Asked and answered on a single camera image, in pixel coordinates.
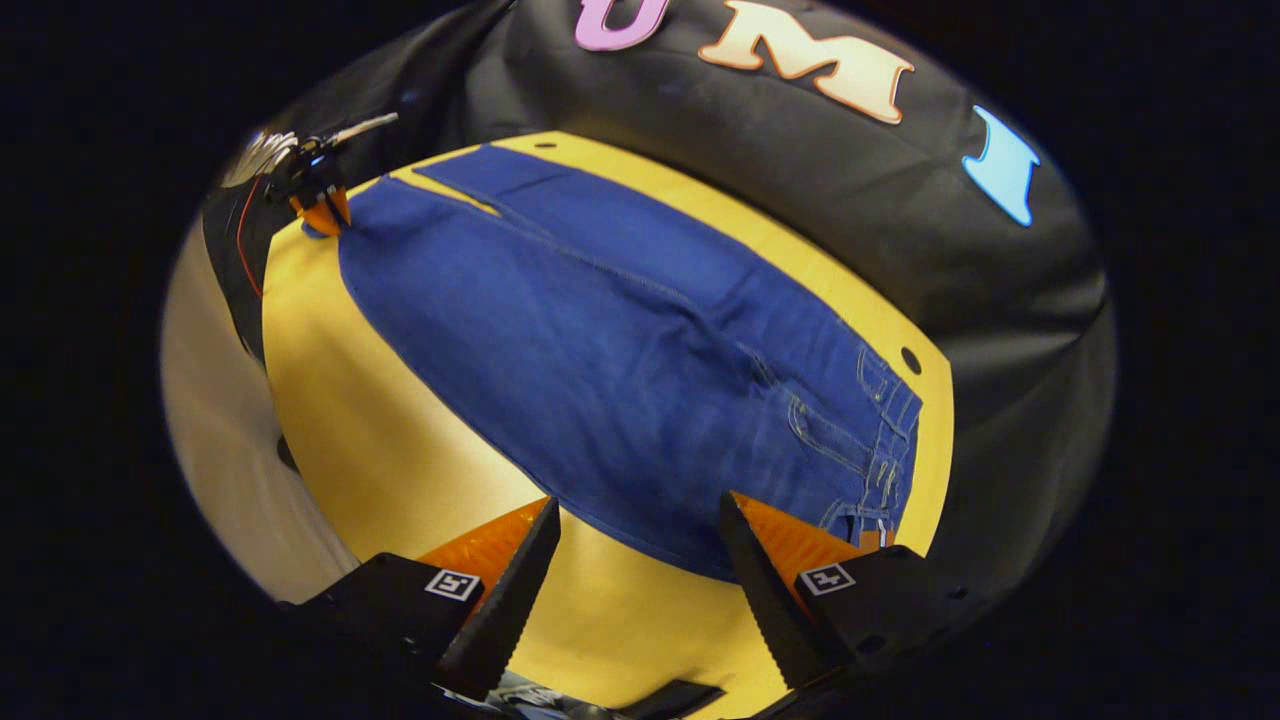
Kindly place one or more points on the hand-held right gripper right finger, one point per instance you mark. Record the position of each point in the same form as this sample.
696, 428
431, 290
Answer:
770, 600

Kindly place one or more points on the black backdrop cloth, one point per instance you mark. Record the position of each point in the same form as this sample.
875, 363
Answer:
900, 230

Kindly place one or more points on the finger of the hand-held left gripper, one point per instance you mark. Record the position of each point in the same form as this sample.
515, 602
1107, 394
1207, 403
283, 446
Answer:
341, 205
318, 216

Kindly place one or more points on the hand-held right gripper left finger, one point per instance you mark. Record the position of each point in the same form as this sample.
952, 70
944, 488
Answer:
505, 610

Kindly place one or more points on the blue denim jeans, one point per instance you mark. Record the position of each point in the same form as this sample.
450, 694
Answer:
620, 360

